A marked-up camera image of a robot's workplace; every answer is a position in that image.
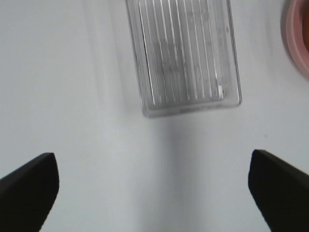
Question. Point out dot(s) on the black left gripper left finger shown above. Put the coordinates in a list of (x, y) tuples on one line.
[(28, 193)]

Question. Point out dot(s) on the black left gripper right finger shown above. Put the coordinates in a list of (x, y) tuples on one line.
[(280, 191)]

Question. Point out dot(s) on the clear left plastic tray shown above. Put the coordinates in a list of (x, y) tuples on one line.
[(185, 55)]

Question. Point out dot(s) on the pink round plate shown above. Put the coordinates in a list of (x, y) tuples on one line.
[(292, 30)]

